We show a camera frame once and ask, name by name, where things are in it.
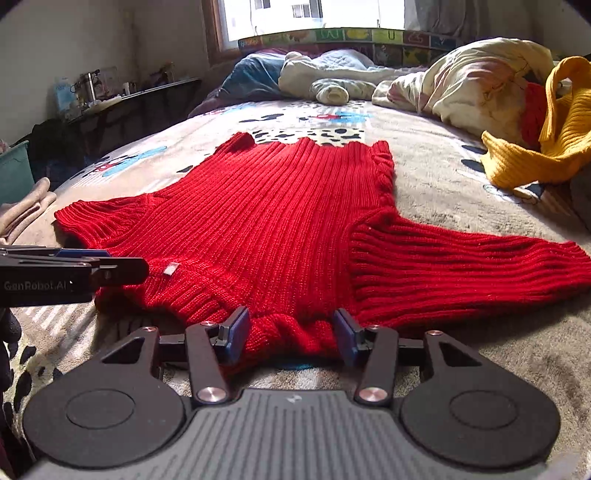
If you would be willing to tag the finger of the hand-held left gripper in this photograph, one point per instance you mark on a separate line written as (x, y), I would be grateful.
(78, 252)
(121, 271)

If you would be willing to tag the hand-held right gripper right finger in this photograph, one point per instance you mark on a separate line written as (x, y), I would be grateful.
(345, 334)

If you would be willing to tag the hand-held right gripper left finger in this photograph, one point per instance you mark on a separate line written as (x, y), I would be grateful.
(236, 333)

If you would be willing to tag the red knit sweater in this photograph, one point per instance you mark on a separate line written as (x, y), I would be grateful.
(286, 221)

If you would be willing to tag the beige folded cloth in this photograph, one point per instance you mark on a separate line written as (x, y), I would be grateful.
(23, 212)

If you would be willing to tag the teal storage bin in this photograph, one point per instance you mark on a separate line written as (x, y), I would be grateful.
(16, 175)

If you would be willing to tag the dark cloth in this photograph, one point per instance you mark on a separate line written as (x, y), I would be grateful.
(51, 147)

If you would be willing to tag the blue white packet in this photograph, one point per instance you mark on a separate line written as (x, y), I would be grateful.
(63, 94)

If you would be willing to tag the metal appliance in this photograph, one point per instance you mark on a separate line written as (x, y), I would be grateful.
(87, 87)

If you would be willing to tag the printed cartoon blanket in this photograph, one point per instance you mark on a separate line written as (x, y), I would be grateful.
(438, 184)

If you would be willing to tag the black desk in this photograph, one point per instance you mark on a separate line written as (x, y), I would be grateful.
(152, 92)

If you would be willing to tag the cream padded jacket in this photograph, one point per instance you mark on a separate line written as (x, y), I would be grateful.
(323, 69)

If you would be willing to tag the cream quilt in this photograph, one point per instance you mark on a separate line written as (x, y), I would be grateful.
(471, 83)

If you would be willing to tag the red cloth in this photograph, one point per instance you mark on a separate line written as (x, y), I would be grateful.
(533, 115)

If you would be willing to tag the window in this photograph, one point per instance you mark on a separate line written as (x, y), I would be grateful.
(277, 18)

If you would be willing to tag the colourful alphabet panel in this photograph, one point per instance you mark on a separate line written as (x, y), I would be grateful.
(360, 35)

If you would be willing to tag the yellow knit sweater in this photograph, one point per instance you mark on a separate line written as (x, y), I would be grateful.
(563, 124)

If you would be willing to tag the grey curtain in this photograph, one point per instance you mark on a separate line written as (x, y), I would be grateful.
(443, 16)

